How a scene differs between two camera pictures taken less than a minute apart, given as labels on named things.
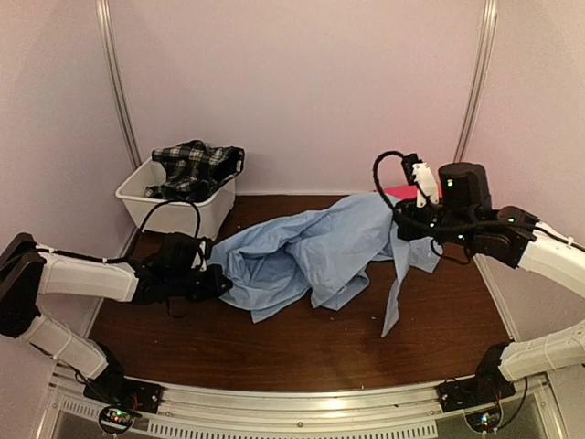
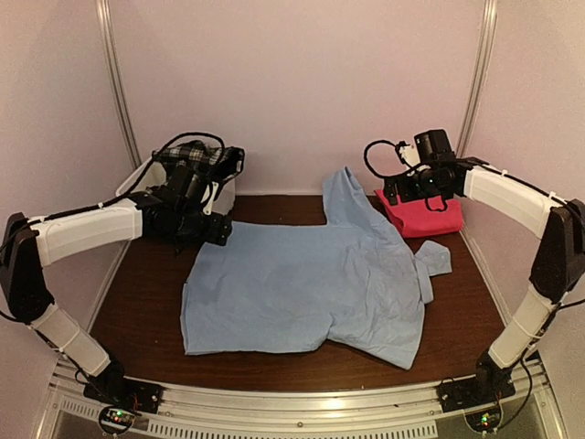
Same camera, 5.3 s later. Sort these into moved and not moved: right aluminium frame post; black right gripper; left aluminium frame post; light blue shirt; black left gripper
Moved: light blue shirt; black right gripper; black left gripper
Not moved: right aluminium frame post; left aluminium frame post
